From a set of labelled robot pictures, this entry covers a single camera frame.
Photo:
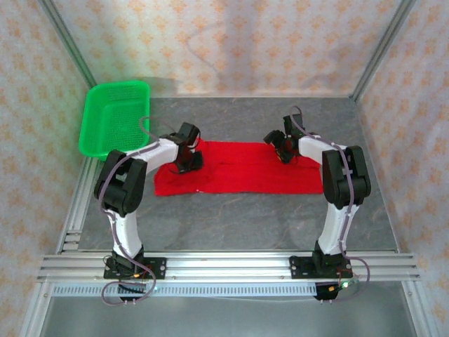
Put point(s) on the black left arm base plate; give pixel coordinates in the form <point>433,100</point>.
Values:
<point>158,268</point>

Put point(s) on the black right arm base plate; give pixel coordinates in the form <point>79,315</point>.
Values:
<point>300,268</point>

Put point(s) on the aluminium frame post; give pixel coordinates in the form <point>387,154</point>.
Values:
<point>66,38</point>
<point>382,49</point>

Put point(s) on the green plastic basket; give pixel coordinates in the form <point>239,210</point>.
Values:
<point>112,119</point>

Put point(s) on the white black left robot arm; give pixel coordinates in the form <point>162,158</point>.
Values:
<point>122,182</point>

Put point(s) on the red t-shirt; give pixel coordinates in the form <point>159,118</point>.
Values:
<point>245,172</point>

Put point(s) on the aluminium mounting rail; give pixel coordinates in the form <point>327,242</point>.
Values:
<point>228,267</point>

